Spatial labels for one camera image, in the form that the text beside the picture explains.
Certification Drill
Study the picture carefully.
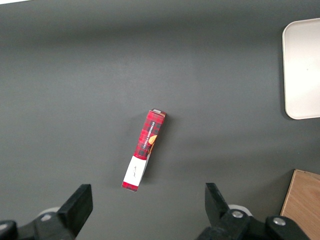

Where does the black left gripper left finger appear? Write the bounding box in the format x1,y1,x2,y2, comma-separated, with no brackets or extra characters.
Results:
0,183,94,240

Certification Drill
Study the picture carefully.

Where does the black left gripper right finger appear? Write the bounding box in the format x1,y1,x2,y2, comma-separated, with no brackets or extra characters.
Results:
197,182,311,240

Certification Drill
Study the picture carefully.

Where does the beige rectangular tray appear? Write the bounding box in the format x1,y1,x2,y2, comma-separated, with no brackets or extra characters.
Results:
281,17,320,120

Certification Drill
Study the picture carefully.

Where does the wooden drawer cabinet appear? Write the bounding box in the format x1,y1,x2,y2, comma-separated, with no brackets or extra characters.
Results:
279,169,320,240

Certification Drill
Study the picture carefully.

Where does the red plaid cookie box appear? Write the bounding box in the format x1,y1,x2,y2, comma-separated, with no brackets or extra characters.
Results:
121,108,168,193

